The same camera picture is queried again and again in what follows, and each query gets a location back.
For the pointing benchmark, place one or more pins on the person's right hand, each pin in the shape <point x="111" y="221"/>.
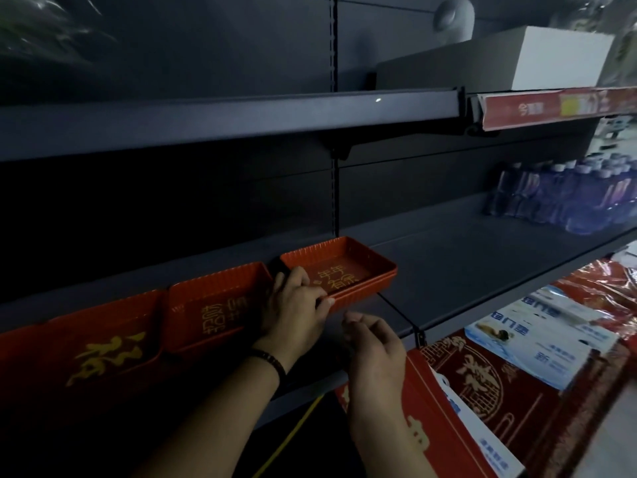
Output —
<point x="378" y="368"/>

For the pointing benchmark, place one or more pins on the person's left hand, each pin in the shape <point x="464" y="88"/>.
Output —
<point x="293" y="323"/>

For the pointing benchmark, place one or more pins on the dark metal shelf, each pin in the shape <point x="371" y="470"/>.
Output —
<point x="199" y="119"/>

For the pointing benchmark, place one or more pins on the person's left forearm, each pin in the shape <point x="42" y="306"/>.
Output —
<point x="209" y="428"/>

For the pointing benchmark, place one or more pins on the white flat pack blue print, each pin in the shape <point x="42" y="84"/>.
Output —
<point x="478" y="433"/>

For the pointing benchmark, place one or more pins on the dark brown gift box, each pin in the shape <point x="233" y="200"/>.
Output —
<point x="522" y="408"/>

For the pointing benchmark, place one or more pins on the white paper card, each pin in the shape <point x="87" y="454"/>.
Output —
<point x="547" y="338"/>

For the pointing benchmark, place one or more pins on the shiny red wrapped pack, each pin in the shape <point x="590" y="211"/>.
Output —
<point x="602" y="288"/>

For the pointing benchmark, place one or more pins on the dark blue bottles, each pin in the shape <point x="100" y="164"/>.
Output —
<point x="572" y="199"/>

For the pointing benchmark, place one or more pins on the white bowl set box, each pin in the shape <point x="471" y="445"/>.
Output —
<point x="547" y="59"/>

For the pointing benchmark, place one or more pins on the row of clear bottles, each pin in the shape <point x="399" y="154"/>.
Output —
<point x="622" y="44"/>

